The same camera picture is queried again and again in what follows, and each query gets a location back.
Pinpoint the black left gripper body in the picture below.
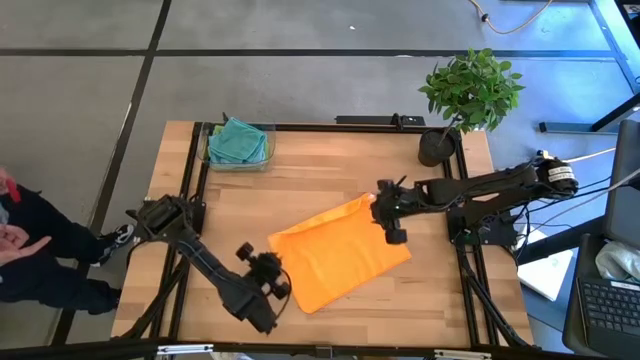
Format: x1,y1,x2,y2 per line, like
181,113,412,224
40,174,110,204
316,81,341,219
249,252,287,300

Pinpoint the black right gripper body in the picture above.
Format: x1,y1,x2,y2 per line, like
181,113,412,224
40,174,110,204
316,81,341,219
371,184,420,232

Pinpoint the orange microfiber towel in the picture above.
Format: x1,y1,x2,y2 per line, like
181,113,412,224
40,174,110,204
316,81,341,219
267,192,413,315

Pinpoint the teal microfiber towel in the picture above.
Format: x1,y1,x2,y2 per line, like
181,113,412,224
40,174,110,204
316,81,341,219
207,117,269,165

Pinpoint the clear plastic bin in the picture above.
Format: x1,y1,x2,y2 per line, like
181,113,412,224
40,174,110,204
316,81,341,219
197,119,278,174

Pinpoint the green potted plant black pot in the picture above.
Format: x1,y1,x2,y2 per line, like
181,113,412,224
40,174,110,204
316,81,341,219
418,47,526,169

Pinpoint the white flat box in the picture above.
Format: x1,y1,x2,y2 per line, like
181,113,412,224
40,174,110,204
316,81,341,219
517,229,575,302

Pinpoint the black desk leg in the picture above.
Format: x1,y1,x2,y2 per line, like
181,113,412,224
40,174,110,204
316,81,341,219
538,92,640,134

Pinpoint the person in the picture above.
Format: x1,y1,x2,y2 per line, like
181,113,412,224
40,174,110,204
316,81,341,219
0,164,137,316

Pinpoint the crumpled white plastic bag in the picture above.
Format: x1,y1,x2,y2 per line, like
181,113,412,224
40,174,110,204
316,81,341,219
593,240,640,284

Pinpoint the black laptop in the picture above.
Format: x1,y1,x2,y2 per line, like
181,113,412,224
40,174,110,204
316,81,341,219
560,118,640,359

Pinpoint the black metal table frame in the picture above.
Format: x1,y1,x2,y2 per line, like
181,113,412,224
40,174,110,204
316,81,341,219
0,121,566,360

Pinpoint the silver metal bracket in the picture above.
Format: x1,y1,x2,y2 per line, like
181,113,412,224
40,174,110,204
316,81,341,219
156,343,215,357
433,349,493,360

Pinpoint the yellow cable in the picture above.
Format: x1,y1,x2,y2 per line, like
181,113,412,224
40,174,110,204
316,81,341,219
468,0,554,36

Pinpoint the white cable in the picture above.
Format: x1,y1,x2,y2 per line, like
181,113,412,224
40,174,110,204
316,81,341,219
567,147,617,164

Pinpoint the grey cable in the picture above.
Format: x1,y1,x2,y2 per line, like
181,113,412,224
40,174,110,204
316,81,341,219
572,168,640,209

